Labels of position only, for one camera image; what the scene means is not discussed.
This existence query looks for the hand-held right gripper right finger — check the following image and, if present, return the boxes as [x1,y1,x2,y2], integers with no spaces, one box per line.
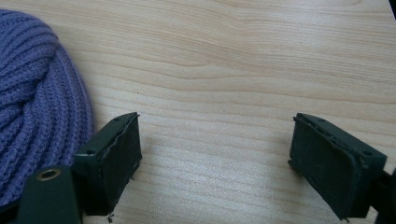
[288,112,388,221]

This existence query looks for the purple knitted garment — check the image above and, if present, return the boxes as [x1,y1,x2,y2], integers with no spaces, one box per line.
[0,8,95,208]

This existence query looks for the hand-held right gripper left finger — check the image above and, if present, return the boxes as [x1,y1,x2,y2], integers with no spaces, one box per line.
[72,111,143,223]

